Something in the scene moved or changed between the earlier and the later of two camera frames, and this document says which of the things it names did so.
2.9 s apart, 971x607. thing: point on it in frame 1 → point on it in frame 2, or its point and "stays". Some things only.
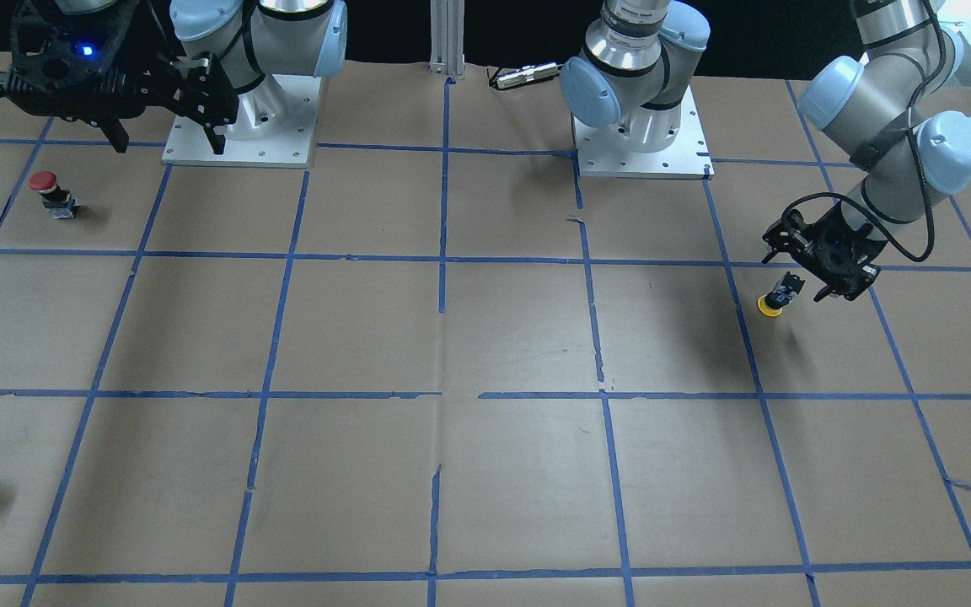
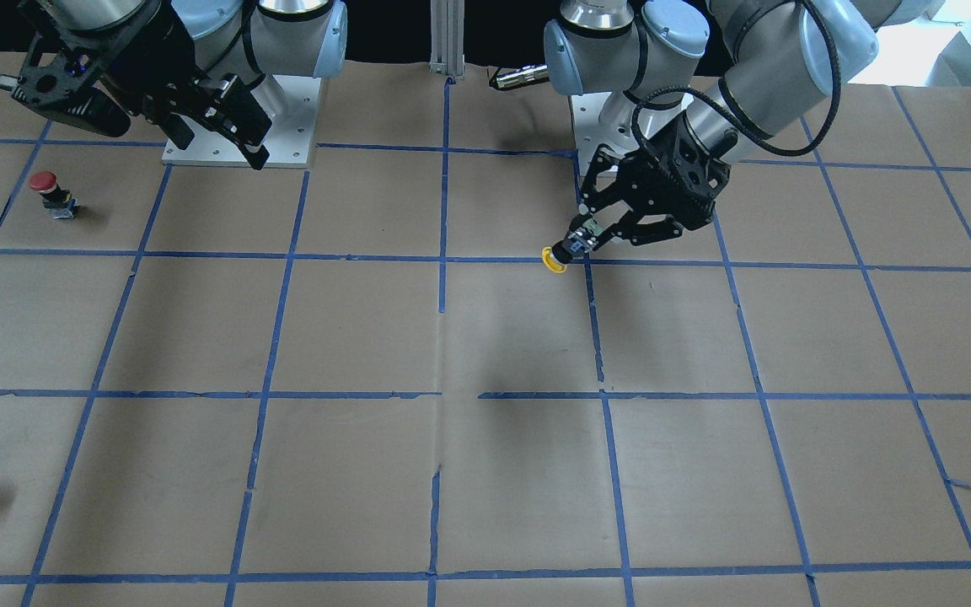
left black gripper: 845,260 → 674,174
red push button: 58,201 stays
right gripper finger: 113,129 → 178,131
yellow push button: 785,289 → 557,256
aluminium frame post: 447,38 stays
